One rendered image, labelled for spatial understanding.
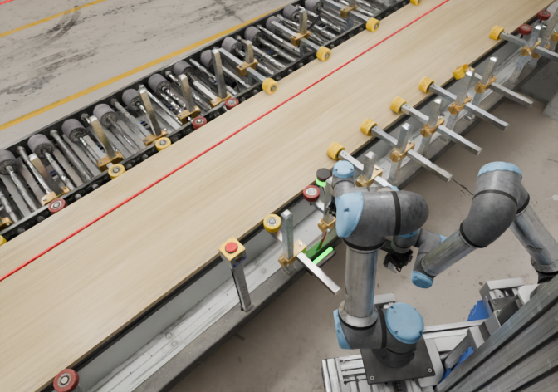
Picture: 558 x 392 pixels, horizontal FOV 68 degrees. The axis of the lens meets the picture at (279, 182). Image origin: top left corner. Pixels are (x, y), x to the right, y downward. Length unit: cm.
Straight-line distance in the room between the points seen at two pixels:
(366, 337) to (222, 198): 101
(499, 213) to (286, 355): 167
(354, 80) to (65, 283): 187
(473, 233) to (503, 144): 256
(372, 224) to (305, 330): 166
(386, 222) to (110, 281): 126
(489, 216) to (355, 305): 44
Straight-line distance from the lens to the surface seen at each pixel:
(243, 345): 263
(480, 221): 127
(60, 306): 197
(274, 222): 190
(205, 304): 207
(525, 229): 146
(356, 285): 120
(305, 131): 227
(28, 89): 481
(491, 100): 301
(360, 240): 108
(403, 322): 134
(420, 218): 109
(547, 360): 100
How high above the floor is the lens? 249
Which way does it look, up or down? 51 degrees down
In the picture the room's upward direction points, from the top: 4 degrees counter-clockwise
